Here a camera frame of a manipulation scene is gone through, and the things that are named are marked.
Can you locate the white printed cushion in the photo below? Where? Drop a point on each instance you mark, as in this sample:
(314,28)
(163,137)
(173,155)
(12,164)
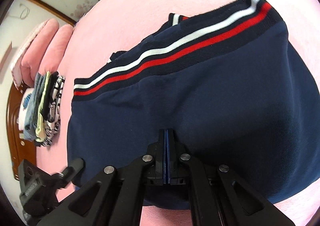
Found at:
(25,106)

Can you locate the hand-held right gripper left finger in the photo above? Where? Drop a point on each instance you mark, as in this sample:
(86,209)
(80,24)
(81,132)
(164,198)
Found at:
(163,156)

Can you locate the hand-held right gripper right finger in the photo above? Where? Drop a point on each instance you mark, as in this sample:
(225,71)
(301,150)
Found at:
(170,156)

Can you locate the stack of folded clothes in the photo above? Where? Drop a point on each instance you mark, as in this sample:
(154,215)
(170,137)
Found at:
(49,91)

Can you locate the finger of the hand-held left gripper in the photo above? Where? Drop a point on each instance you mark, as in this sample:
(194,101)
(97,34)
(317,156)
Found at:
(73,167)

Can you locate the pink bed blanket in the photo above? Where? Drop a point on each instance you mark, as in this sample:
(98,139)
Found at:
(140,23)

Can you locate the folded yellow-green garment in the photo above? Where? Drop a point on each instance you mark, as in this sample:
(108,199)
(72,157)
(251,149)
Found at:
(43,106)

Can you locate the pink lace-trimmed pillow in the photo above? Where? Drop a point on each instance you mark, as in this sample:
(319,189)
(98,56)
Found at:
(23,58)

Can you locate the folded pink quilt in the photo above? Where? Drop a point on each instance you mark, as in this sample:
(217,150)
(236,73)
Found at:
(55,43)

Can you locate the wooden headboard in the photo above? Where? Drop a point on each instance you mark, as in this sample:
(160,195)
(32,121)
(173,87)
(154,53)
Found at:
(17,146)

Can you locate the folded black-white patterned garment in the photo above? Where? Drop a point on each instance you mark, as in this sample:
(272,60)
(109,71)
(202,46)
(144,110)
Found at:
(53,113)

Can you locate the navy and red varsity jacket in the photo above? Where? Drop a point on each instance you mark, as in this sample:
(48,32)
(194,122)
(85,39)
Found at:
(200,91)

